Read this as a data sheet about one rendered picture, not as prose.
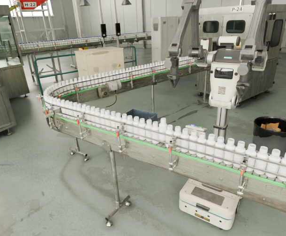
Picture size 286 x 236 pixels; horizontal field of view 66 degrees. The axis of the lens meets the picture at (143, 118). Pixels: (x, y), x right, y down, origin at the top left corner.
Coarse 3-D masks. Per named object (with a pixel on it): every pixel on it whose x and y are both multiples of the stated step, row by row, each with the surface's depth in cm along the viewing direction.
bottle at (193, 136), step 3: (192, 132) 144; (195, 132) 143; (192, 135) 145; (195, 135) 144; (189, 138) 146; (192, 138) 144; (195, 138) 144; (189, 144) 148; (192, 144) 146; (195, 144) 146; (189, 147) 149; (192, 147) 147; (195, 147) 147; (192, 153) 149; (195, 153) 149
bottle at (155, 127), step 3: (153, 123) 159; (156, 123) 158; (153, 126) 160; (156, 126) 159; (153, 129) 159; (156, 129) 159; (153, 132) 160; (153, 135) 161; (156, 135) 160; (153, 138) 162; (156, 138) 162; (153, 141) 163; (156, 141) 162
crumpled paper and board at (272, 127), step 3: (267, 123) 273; (270, 123) 276; (276, 123) 273; (261, 126) 280; (264, 126) 279; (267, 126) 278; (270, 126) 278; (273, 126) 276; (276, 126) 275; (267, 129) 274; (270, 129) 271; (273, 129) 269; (276, 129) 272; (279, 129) 271
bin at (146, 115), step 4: (128, 112) 238; (132, 112) 244; (136, 112) 243; (140, 112) 240; (144, 112) 237; (148, 112) 234; (152, 112) 231; (132, 116) 246; (136, 116) 245; (140, 116) 242; (144, 116) 239; (148, 116) 236; (152, 116) 233; (156, 116) 228; (152, 120) 223; (156, 120) 230; (152, 124) 224; (108, 152) 214; (124, 156) 203
